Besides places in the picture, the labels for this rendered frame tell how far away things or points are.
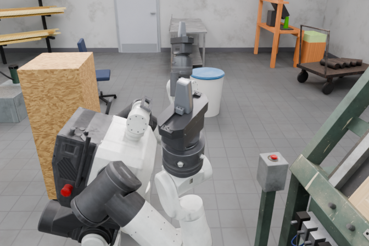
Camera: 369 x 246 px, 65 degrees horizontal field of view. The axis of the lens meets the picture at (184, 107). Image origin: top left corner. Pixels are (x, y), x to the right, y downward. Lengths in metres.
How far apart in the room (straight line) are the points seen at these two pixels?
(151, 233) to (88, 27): 7.66
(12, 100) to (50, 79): 2.26
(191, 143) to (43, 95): 1.88
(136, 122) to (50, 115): 1.57
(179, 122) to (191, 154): 0.08
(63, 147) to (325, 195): 1.24
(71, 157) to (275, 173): 1.10
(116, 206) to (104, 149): 0.19
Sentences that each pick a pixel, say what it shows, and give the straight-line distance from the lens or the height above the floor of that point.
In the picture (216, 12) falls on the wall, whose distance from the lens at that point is 7.89.
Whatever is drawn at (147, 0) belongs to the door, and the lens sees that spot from 7.80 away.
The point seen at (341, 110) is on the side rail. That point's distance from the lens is 1.76.
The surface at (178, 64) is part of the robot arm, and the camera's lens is 1.14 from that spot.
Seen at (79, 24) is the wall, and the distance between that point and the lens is 8.30.
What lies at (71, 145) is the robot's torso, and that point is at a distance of 0.91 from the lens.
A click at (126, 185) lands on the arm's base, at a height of 1.36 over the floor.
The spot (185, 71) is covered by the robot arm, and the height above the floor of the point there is 1.50.
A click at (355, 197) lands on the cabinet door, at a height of 0.92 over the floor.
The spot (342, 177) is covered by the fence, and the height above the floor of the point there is 0.95.
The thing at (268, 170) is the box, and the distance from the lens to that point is 1.63.
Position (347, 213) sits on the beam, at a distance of 1.55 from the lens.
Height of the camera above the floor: 1.83
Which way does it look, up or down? 24 degrees down
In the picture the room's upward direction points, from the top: straight up
